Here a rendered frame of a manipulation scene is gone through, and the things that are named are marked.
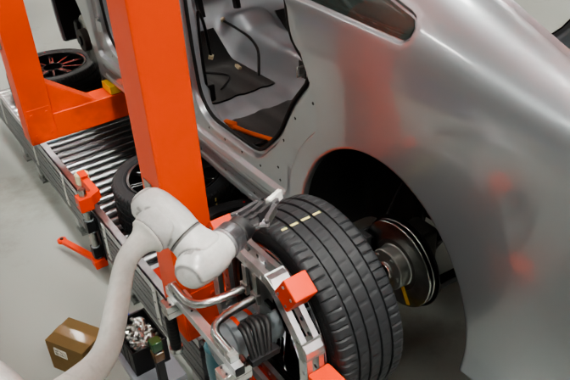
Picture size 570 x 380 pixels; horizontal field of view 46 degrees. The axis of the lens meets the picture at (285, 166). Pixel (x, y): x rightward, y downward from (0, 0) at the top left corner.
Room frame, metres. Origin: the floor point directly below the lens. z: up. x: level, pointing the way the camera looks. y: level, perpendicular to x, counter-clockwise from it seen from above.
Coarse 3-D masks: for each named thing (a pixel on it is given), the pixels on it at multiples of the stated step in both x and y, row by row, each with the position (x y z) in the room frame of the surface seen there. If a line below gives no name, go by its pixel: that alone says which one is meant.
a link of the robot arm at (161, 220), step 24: (144, 192) 1.42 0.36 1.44; (144, 216) 1.36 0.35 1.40; (168, 216) 1.36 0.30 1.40; (192, 216) 1.39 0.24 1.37; (144, 240) 1.32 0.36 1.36; (168, 240) 1.33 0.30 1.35; (120, 264) 1.27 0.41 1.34; (120, 288) 1.22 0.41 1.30; (120, 312) 1.17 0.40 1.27; (120, 336) 1.13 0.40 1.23; (96, 360) 1.07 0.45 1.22
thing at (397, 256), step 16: (384, 224) 1.83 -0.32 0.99; (400, 224) 1.79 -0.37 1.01; (384, 240) 1.82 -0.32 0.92; (400, 240) 1.76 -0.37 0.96; (416, 240) 1.72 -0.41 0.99; (384, 256) 1.76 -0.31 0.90; (400, 256) 1.74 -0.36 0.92; (416, 256) 1.69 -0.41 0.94; (400, 272) 1.69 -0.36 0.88; (416, 272) 1.69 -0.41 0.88; (432, 272) 1.66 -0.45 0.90; (400, 288) 1.75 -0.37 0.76; (416, 288) 1.69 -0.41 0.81; (432, 288) 1.66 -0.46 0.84; (416, 304) 1.68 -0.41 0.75
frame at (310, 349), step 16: (240, 256) 1.56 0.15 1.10; (256, 256) 1.56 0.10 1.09; (224, 272) 1.76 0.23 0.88; (256, 272) 1.48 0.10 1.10; (272, 272) 1.45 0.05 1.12; (272, 288) 1.41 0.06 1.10; (224, 304) 1.72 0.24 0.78; (288, 320) 1.35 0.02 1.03; (304, 320) 1.37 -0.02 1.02; (304, 336) 1.33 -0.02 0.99; (320, 336) 1.34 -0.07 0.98; (304, 352) 1.30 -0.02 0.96; (320, 352) 1.32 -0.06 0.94; (256, 368) 1.56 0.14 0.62; (272, 368) 1.56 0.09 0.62; (304, 368) 1.30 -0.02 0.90
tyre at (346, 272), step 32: (288, 224) 1.60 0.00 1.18; (320, 224) 1.60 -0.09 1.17; (352, 224) 1.60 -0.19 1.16; (288, 256) 1.49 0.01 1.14; (320, 256) 1.48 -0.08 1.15; (352, 256) 1.49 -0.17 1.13; (320, 288) 1.39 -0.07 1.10; (352, 288) 1.42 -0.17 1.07; (384, 288) 1.44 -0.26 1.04; (320, 320) 1.37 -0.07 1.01; (352, 320) 1.36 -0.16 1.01; (384, 320) 1.39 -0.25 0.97; (352, 352) 1.31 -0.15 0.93; (384, 352) 1.37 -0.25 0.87
